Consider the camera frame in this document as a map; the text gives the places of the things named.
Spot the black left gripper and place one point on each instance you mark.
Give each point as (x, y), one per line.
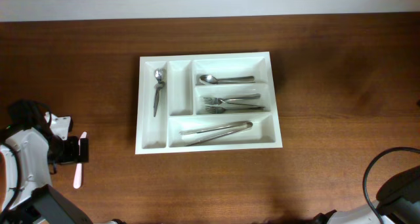
(73, 156)

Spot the pink plastic knife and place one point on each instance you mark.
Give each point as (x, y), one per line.
(78, 177)

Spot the small steel spoon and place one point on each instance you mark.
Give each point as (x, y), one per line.
(159, 74)
(159, 86)

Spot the steel tablespoon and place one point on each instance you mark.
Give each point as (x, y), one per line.
(247, 79)
(209, 80)

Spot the black-handled steel fork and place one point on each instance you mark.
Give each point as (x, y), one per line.
(240, 103)

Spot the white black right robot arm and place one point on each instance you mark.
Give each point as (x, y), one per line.
(397, 201)

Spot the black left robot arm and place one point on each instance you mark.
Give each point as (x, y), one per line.
(32, 146)

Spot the white cutlery tray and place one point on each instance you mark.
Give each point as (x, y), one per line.
(181, 105)

